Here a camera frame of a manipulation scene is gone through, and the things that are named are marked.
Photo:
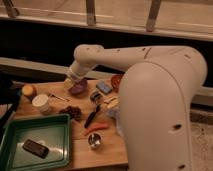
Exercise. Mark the wooden table board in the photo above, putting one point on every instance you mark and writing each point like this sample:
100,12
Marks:
110,155

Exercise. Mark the blue sponge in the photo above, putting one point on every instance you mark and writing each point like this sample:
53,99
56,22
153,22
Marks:
103,87

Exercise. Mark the purple bowl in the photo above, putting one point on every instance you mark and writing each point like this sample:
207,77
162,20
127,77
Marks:
79,87

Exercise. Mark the bunch of dark grapes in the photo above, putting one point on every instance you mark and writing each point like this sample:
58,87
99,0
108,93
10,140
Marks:
74,112

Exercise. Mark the banana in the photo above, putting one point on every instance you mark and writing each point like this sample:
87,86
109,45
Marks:
111,102

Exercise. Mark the small metal cup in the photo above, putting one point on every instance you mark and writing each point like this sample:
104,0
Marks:
94,141

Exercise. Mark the black handled utensil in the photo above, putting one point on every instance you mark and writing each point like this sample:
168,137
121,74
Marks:
92,115

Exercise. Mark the orange bowl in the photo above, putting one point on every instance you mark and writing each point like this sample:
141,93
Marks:
115,81

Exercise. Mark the white cup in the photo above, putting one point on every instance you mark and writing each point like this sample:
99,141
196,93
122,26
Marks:
41,102

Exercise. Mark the dark brown block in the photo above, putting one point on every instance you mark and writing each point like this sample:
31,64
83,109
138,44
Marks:
35,148

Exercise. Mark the yellow apple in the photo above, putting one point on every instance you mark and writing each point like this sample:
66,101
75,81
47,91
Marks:
29,90

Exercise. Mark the orange carrot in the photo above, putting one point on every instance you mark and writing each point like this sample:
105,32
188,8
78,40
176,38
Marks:
98,126

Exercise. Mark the green plastic tray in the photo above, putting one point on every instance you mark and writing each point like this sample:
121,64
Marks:
52,132

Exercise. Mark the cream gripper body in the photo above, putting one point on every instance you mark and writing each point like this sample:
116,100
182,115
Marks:
69,83

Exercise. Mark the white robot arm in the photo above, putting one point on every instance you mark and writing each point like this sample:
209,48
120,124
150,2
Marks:
155,94

